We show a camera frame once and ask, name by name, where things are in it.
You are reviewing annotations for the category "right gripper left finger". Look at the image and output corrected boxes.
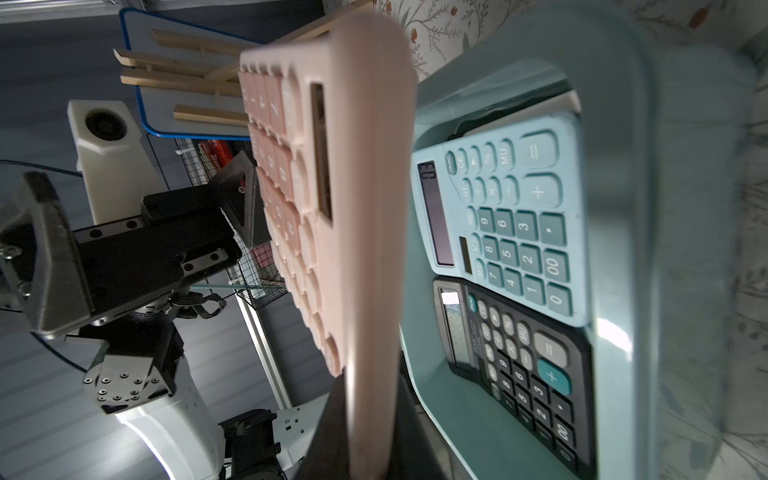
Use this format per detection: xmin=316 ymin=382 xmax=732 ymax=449
xmin=294 ymin=374 xmax=350 ymax=480

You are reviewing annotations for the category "black calculator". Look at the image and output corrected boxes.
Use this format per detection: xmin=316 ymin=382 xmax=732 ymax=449
xmin=433 ymin=277 xmax=597 ymax=479

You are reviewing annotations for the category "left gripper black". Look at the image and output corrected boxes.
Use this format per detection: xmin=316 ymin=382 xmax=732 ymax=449
xmin=1 ymin=151 xmax=271 ymax=340

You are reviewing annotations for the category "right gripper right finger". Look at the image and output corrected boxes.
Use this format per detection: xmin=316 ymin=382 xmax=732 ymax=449
xmin=386 ymin=354 xmax=445 ymax=480

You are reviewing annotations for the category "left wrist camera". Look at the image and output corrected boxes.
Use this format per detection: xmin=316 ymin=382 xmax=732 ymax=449
xmin=67 ymin=100 xmax=167 ymax=224

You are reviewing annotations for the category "mint green storage box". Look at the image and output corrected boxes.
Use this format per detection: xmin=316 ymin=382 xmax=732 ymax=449
xmin=394 ymin=1 xmax=767 ymax=479

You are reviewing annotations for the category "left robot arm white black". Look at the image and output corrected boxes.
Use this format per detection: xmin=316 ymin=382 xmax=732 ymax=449
xmin=1 ymin=154 xmax=325 ymax=479

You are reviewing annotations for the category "black wire side basket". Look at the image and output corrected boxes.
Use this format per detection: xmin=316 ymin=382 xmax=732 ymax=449
xmin=175 ymin=139 xmax=287 ymax=309

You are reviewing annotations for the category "wooden easel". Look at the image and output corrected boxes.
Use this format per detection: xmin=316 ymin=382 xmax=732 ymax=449
xmin=114 ymin=1 xmax=387 ymax=142

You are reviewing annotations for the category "blue calculator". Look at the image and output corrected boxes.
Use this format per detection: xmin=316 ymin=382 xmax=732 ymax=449
xmin=411 ymin=112 xmax=590 ymax=327

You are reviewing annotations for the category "red folder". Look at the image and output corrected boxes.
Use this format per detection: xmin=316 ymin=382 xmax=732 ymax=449
xmin=205 ymin=140 xmax=234 ymax=169

